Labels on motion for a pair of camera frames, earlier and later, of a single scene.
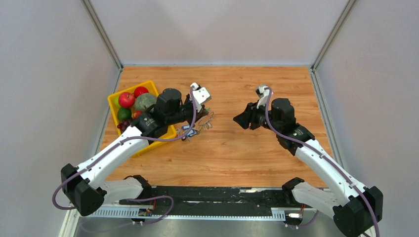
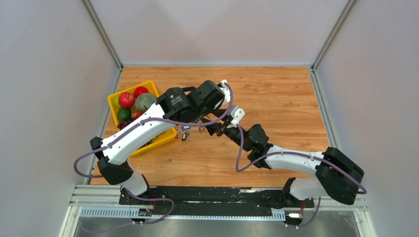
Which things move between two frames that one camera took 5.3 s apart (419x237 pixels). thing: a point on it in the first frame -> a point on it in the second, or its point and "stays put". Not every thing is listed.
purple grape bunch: [123, 124] stays put
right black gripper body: [258, 117] -> [232, 133]
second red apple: [139, 90] stays put
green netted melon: [144, 101] stays put
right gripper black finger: [243, 118] -> [212, 129]
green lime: [124, 113] stays put
